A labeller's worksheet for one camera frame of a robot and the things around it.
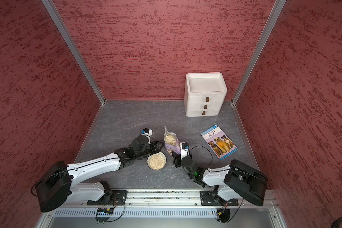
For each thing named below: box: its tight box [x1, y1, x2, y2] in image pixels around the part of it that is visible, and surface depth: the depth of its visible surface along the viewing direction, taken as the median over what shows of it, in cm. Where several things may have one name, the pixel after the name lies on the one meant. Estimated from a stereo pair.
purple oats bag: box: [163, 126, 181, 155], surface depth 78 cm
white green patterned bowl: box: [146, 151, 167, 171], surface depth 84 cm
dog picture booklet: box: [199, 124, 239, 161], surface depth 97 cm
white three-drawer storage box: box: [184, 72, 228, 117], surface depth 102 cm
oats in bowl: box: [147, 151, 167, 171], surface depth 84 cm
